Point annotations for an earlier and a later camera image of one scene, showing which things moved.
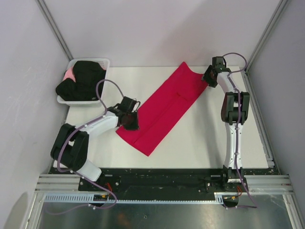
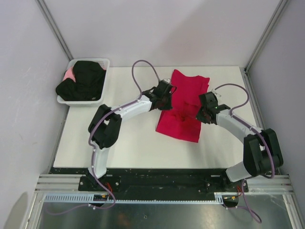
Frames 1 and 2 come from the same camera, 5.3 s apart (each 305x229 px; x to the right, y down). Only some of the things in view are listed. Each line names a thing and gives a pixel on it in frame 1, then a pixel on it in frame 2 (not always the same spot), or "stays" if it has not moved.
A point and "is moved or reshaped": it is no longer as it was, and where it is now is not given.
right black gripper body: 208,77 → 201,115
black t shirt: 87,75 stays
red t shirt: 159,118 is moved or reshaped
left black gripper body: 132,122 → 166,104
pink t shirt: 68,74 stays
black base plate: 163,181 stays
